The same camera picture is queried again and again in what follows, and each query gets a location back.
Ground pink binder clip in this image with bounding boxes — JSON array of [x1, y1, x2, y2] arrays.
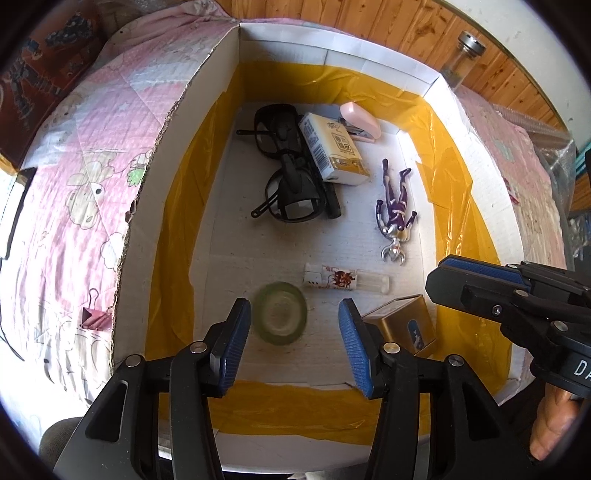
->
[[80, 288, 113, 332]]

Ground gold tin blue lid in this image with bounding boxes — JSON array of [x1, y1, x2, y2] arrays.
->
[[363, 295, 436, 358]]

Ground pink bear quilt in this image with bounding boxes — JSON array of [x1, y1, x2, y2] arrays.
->
[[1, 1, 566, 445]]

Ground black marker pen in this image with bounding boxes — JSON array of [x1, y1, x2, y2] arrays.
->
[[322, 182, 342, 219]]

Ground pink stapler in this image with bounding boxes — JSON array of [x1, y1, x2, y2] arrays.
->
[[339, 102, 382, 143]]

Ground black safety glasses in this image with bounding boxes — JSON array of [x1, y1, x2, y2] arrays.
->
[[236, 103, 325, 224]]

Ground purple silver action figure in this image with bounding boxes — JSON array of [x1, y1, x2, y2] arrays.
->
[[375, 158, 418, 265]]

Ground glass bottle metal cap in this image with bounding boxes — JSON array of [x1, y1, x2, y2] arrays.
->
[[440, 31, 486, 89]]

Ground dark robot toy box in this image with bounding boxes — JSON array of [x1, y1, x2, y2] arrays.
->
[[1, 1, 106, 170]]

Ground person right hand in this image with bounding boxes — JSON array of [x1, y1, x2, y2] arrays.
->
[[530, 384, 580, 461]]

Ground green tape roll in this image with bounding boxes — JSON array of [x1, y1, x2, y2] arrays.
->
[[252, 282, 308, 346]]

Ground bubble wrap roll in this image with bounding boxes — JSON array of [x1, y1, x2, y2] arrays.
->
[[493, 105, 577, 217]]

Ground clear printed lighter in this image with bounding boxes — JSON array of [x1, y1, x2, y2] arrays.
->
[[303, 263, 391, 295]]

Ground white cardboard box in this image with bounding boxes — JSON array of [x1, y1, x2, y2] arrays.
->
[[110, 20, 530, 474]]

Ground black office chair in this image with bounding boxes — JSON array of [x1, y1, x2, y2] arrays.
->
[[39, 417, 82, 470]]

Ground yellow tissue pack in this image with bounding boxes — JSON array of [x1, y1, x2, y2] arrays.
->
[[300, 112, 370, 186]]

